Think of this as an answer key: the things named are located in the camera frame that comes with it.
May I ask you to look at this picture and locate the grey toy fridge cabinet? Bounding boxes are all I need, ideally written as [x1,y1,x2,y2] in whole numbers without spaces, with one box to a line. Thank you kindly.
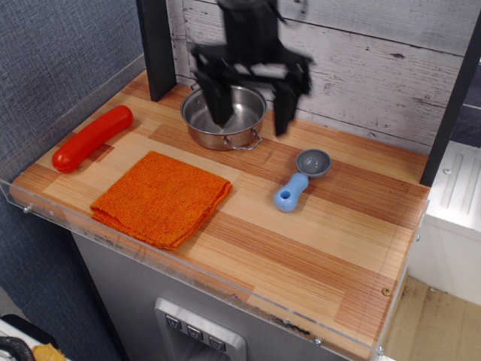
[74,235,341,360]

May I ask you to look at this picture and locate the orange knitted cloth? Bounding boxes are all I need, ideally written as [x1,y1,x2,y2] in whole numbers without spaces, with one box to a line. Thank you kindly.
[90,151,232,250]

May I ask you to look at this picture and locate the blue spoon with grey bowl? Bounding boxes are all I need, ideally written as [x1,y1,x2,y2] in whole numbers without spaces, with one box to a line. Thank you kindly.
[274,149,332,213]

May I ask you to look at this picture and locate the black braided cable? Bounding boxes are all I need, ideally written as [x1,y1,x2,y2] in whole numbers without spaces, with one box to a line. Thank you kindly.
[0,335,33,361]

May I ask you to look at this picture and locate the dark grey right post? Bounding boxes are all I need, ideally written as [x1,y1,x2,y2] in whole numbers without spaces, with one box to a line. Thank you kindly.
[419,14,480,187]

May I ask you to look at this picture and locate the red plastic sausage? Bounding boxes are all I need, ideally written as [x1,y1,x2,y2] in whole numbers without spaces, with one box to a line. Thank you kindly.
[52,105,133,173]

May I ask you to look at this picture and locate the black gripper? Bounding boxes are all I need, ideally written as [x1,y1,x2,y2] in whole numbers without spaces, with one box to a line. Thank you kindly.
[191,1,312,136]

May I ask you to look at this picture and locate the clear acrylic guard rail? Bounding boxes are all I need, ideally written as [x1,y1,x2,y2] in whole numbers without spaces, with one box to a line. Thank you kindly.
[2,73,428,360]

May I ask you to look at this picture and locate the silver dispenser button panel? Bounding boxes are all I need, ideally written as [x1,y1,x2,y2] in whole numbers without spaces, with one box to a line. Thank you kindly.
[155,297,247,360]

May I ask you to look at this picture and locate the silver metal pot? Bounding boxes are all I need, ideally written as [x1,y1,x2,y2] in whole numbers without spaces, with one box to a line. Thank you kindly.
[180,86,267,150]

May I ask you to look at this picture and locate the white side cabinet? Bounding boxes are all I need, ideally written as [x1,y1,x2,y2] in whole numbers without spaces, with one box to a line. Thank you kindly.
[407,141,480,305]

